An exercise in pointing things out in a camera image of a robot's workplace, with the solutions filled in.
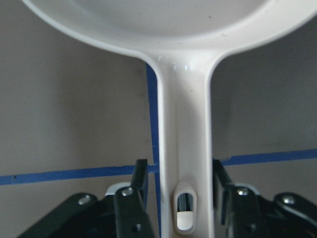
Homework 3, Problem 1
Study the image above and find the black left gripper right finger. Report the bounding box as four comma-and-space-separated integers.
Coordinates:
212, 160, 317, 238

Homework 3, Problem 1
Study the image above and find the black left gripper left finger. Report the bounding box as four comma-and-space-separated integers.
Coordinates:
20, 159, 155, 238

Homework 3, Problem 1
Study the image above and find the white plastic dustpan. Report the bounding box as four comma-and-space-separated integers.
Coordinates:
25, 0, 317, 238

